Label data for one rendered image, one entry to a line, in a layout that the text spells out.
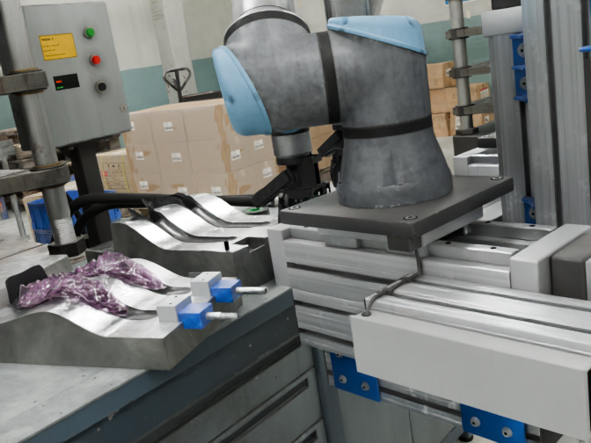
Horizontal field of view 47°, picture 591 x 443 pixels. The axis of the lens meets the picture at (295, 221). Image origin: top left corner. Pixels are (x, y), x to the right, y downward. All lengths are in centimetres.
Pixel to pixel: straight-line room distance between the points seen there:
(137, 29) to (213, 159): 442
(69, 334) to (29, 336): 8
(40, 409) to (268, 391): 51
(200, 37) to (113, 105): 798
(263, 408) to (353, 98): 77
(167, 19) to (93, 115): 733
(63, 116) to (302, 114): 134
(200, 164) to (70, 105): 341
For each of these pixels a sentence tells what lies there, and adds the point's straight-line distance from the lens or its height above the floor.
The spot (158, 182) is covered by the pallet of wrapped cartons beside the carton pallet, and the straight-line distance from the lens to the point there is 591.
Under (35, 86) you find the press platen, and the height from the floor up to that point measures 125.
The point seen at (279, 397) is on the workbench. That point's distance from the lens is 146.
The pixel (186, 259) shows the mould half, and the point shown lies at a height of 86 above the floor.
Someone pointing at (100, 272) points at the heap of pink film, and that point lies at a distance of 131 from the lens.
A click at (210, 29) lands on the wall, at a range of 1029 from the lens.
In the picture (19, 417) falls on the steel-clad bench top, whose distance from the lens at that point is 108.
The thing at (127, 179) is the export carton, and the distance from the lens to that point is 664.
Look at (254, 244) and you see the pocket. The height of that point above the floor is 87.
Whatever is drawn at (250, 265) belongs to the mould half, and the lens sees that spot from 134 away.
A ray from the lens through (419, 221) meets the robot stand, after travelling 78.
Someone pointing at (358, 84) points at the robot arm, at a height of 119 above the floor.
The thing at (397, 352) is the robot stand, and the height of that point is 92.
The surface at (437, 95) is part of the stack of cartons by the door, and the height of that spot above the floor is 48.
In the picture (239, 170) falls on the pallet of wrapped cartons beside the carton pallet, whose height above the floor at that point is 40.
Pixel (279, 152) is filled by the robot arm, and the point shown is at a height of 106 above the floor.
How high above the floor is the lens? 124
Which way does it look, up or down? 14 degrees down
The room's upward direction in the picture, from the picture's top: 9 degrees counter-clockwise
